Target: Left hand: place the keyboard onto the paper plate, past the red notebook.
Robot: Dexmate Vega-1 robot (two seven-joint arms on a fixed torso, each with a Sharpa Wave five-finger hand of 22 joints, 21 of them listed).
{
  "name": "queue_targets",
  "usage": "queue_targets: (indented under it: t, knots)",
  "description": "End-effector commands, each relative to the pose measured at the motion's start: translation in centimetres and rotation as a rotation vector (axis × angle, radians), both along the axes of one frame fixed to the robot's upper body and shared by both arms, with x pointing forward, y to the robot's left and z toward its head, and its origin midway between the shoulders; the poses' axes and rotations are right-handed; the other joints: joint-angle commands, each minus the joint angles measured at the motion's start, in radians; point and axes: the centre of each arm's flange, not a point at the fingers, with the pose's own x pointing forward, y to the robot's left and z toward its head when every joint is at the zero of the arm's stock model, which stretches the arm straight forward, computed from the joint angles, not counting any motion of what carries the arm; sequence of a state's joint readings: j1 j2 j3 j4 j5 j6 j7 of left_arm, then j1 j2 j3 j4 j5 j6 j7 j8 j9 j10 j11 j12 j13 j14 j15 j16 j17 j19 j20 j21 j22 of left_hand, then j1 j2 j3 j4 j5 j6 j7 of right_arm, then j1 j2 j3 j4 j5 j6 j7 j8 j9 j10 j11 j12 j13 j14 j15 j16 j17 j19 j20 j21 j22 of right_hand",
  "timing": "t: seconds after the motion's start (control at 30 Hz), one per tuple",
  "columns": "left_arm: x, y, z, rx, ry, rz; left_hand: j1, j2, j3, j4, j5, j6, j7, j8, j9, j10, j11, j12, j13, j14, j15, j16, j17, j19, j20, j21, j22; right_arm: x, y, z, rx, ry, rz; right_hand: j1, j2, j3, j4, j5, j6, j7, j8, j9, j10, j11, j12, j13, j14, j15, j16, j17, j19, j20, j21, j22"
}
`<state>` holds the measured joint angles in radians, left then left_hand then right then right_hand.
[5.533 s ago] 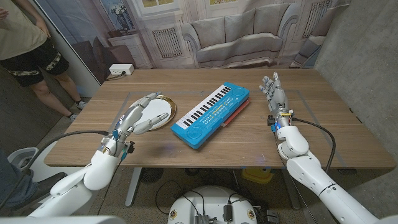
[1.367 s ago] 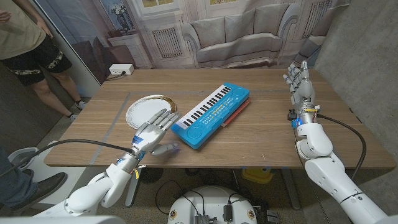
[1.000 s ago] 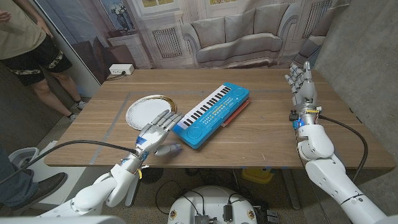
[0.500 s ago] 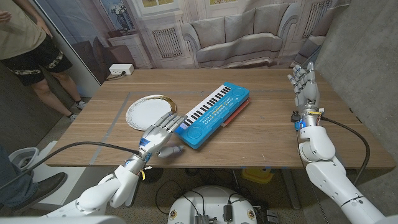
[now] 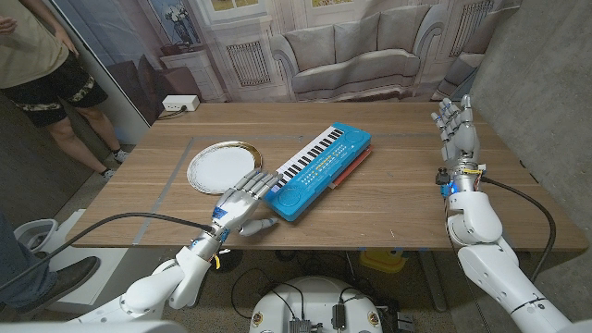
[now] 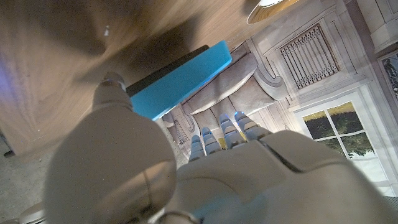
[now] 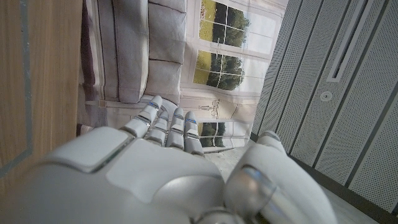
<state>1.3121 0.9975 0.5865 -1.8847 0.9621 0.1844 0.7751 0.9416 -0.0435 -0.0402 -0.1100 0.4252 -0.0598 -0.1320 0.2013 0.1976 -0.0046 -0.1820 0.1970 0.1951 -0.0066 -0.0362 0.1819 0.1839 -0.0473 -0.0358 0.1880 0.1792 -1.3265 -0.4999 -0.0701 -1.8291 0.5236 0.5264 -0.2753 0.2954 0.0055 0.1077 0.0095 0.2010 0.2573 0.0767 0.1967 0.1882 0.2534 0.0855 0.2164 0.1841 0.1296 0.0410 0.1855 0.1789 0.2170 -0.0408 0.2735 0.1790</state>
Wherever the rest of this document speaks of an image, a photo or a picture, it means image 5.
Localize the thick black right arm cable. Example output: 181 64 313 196
480 175 556 284

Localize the black round floor fan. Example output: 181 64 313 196
216 249 244 274

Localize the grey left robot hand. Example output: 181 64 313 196
191 168 284 260

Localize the yellow object under table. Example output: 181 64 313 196
359 249 408 274

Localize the person in blue jeans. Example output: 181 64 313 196
0 212 101 315

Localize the white power strip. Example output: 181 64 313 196
161 94 201 113

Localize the gold-rimmed white paper plate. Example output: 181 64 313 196
186 141 264 195

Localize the blue toy piano keyboard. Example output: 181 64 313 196
264 121 373 223

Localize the white table leg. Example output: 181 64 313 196
418 250 448 313

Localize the black power strip cable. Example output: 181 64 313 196
155 105 188 121

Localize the printed living room backdrop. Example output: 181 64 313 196
50 0 524 126

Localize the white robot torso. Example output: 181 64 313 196
249 276 384 333

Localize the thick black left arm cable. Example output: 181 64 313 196
0 212 216 292

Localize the person in beige shirt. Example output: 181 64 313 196
0 0 130 179

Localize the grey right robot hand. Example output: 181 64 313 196
430 94 487 194

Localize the red notebook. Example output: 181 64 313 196
328 145 374 190

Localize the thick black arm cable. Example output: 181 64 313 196
480 175 556 284
0 212 216 292

